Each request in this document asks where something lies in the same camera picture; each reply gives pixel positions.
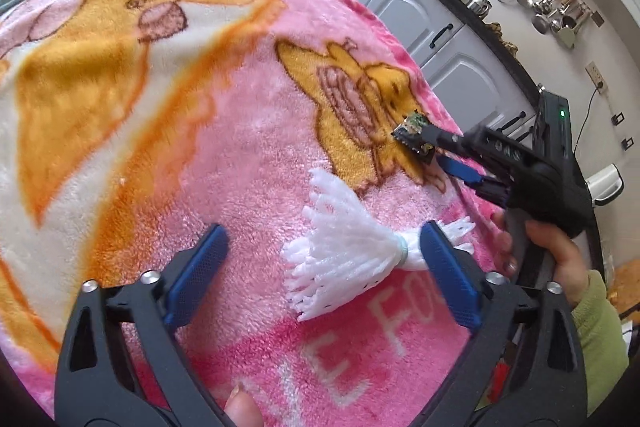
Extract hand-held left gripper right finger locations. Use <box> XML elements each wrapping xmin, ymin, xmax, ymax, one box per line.
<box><xmin>414</xmin><ymin>220</ymin><xmax>587</xmax><ymax>427</ymax></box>

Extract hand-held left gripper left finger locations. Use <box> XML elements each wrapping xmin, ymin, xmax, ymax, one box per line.
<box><xmin>54</xmin><ymin>223</ymin><xmax>231</xmax><ymax>427</ymax></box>

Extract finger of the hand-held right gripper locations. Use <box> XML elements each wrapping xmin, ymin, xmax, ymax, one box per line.
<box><xmin>439</xmin><ymin>156</ymin><xmax>512</xmax><ymax>208</ymax></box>
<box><xmin>425</xmin><ymin>126</ymin><xmax>547</xmax><ymax>181</ymax></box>

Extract small dark wrapper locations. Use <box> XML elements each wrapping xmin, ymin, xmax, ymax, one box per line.
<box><xmin>391</xmin><ymin>111</ymin><xmax>436</xmax><ymax>165</ymax></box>

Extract white foam fruit net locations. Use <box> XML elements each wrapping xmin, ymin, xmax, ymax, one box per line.
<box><xmin>281</xmin><ymin>167</ymin><xmax>474</xmax><ymax>323</ymax></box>

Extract person's right forearm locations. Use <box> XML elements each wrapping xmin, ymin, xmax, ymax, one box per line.
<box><xmin>569</xmin><ymin>269</ymin><xmax>632</xmax><ymax>419</ymax></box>

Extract person's right hand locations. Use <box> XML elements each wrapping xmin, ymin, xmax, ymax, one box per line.
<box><xmin>492</xmin><ymin>212</ymin><xmax>586</xmax><ymax>304</ymax></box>

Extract person's left hand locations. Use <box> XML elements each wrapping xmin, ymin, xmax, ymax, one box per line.
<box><xmin>224</xmin><ymin>384</ymin><xmax>262</xmax><ymax>427</ymax></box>

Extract white electric kettle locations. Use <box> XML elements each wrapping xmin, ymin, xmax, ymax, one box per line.
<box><xmin>584</xmin><ymin>163</ymin><xmax>624</xmax><ymax>208</ymax></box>

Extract black kitchen countertop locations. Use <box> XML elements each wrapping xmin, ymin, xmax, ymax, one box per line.
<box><xmin>310</xmin><ymin>0</ymin><xmax>601</xmax><ymax>258</ymax></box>

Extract pile of ginger roots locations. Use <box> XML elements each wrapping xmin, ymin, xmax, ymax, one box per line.
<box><xmin>487</xmin><ymin>22</ymin><xmax>519</xmax><ymax>56</ymax></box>

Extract wooden board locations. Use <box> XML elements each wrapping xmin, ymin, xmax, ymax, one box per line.
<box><xmin>607</xmin><ymin>257</ymin><xmax>640</xmax><ymax>323</ymax></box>

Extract pink printed blanket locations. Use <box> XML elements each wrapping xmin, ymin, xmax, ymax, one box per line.
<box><xmin>0</xmin><ymin>0</ymin><xmax>507</xmax><ymax>427</ymax></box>

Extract white base kitchen cabinets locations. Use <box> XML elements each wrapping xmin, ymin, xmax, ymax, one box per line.
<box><xmin>235</xmin><ymin>0</ymin><xmax>541</xmax><ymax>142</ymax></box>

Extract black power cable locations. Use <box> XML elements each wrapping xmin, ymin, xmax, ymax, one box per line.
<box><xmin>571</xmin><ymin>86</ymin><xmax>601</xmax><ymax>158</ymax></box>

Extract white wall power strip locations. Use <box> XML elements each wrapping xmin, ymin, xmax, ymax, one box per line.
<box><xmin>585</xmin><ymin>61</ymin><xmax>607</xmax><ymax>94</ymax></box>

